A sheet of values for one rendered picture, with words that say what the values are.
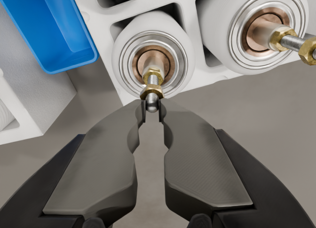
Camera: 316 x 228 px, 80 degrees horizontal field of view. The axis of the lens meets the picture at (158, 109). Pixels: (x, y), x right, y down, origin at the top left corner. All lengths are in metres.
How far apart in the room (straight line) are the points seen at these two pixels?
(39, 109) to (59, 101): 0.07
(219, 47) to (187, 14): 0.08
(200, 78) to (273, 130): 0.41
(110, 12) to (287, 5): 0.20
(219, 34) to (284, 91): 0.41
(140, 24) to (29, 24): 0.26
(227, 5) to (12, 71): 0.33
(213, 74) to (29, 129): 0.33
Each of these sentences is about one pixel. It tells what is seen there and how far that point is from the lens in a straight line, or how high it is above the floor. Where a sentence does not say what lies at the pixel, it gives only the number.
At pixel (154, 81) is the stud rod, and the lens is 0.16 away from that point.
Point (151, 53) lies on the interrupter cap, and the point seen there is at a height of 0.25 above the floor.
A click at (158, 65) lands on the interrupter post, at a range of 0.19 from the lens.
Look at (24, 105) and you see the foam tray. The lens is 0.39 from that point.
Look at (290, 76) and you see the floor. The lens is 0.60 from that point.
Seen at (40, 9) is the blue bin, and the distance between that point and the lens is 0.47.
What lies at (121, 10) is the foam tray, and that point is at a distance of 0.28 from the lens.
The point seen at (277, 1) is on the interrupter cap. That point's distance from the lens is 0.23.
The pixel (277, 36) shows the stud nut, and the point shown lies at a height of 0.29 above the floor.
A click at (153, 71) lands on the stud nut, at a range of 0.18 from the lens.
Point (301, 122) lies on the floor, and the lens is 0.70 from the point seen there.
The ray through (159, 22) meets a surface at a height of 0.25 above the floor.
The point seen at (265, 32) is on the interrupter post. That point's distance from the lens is 0.21.
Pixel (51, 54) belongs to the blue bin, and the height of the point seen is 0.08.
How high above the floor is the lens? 0.46
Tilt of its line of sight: 59 degrees down
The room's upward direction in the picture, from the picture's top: 178 degrees clockwise
